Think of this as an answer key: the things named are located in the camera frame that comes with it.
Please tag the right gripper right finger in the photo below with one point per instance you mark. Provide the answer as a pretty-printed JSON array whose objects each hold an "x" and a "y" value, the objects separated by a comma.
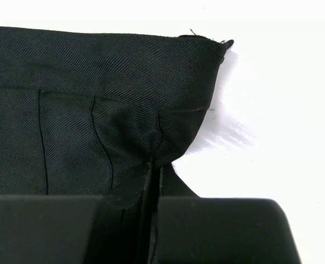
[{"x": 189, "y": 229}]

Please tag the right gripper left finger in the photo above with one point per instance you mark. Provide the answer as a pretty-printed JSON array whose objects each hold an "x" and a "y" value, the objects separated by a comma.
[{"x": 112, "y": 228}]

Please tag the black pleated skirt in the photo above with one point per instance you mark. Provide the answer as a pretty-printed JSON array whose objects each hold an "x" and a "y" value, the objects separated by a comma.
[{"x": 99, "y": 114}]

